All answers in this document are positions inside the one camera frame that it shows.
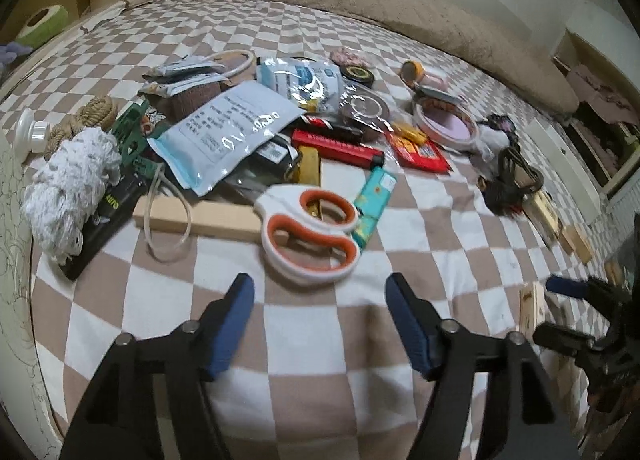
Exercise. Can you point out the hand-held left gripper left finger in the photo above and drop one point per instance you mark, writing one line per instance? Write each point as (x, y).
(227, 335)

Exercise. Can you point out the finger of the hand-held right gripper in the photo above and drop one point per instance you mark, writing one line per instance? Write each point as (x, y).
(560, 335)
(565, 286)

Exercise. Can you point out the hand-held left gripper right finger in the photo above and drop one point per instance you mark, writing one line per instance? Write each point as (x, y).
(410, 330)

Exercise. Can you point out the orange and white scissors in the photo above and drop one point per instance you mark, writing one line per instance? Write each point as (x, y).
(280, 205)

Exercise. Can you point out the white rubber loop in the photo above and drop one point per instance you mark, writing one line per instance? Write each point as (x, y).
(148, 235)

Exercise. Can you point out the teal tube packet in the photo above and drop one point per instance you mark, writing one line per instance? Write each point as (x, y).
(372, 200)

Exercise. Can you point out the black utility knife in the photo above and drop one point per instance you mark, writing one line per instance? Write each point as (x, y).
(105, 225)

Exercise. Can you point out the black and white scrunchie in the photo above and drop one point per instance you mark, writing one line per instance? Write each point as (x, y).
(492, 135)

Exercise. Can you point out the red snack packet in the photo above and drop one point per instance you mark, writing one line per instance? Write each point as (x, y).
(420, 155)

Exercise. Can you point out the yellow lighter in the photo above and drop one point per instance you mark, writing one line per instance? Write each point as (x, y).
(309, 170)

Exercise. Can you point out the white face mask packet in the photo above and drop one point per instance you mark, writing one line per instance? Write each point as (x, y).
(225, 135)

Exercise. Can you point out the green clips card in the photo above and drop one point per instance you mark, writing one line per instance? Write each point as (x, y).
(130, 135)

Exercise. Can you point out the brown knit cup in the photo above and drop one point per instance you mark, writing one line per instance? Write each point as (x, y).
(195, 98)

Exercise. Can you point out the yellow capped pink cup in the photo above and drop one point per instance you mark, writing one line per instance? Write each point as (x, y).
(417, 73)

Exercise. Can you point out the black tape roll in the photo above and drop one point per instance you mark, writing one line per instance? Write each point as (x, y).
(356, 75)

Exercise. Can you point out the clear blue plastic bag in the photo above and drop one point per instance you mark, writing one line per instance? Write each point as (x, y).
(300, 80)

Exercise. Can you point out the grey sachet packets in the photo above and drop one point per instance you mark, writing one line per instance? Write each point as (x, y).
(175, 68)

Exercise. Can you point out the pink scrunchie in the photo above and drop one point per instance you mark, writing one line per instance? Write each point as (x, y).
(347, 56)

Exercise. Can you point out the purple plush toy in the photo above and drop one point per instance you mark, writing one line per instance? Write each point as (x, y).
(7, 54)

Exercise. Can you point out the green avocado plush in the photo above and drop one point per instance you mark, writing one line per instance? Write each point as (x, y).
(50, 23)

